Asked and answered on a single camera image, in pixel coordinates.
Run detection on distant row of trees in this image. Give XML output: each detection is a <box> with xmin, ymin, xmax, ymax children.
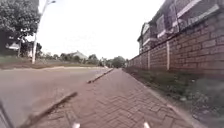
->
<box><xmin>84</xmin><ymin>53</ymin><xmax>128</xmax><ymax>69</ymax></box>

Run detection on grass verge beside wall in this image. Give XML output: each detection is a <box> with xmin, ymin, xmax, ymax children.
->
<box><xmin>123</xmin><ymin>66</ymin><xmax>224</xmax><ymax>128</ymax></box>

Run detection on grey asphalt road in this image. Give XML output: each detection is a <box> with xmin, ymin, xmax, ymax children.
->
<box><xmin>0</xmin><ymin>66</ymin><xmax>111</xmax><ymax>128</ymax></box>

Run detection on brick boundary wall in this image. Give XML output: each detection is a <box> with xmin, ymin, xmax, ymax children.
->
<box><xmin>127</xmin><ymin>8</ymin><xmax>224</xmax><ymax>79</ymax></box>

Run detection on distant house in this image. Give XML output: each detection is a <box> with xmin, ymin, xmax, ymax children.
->
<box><xmin>68</xmin><ymin>50</ymin><xmax>89</xmax><ymax>62</ymax></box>

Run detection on grey kerb stones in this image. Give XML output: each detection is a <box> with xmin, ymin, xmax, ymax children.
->
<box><xmin>18</xmin><ymin>68</ymin><xmax>114</xmax><ymax>128</ymax></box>

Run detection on large dark tree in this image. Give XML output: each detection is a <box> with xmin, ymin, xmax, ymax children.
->
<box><xmin>0</xmin><ymin>0</ymin><xmax>43</xmax><ymax>58</ymax></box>

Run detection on grass verge beyond road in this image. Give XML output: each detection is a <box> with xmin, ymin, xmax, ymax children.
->
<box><xmin>0</xmin><ymin>54</ymin><xmax>101</xmax><ymax>70</ymax></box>

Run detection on red brick path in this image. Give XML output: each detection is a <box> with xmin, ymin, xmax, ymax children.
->
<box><xmin>19</xmin><ymin>68</ymin><xmax>198</xmax><ymax>128</ymax></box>

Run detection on pale path edge kerb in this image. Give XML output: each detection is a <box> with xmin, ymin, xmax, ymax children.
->
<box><xmin>128</xmin><ymin>71</ymin><xmax>201</xmax><ymax>128</ymax></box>

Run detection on brick building with pale bands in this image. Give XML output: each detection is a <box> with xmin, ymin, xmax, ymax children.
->
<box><xmin>137</xmin><ymin>0</ymin><xmax>224</xmax><ymax>54</ymax></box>

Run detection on pale street light pole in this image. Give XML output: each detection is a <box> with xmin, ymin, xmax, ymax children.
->
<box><xmin>31</xmin><ymin>0</ymin><xmax>57</xmax><ymax>65</ymax></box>

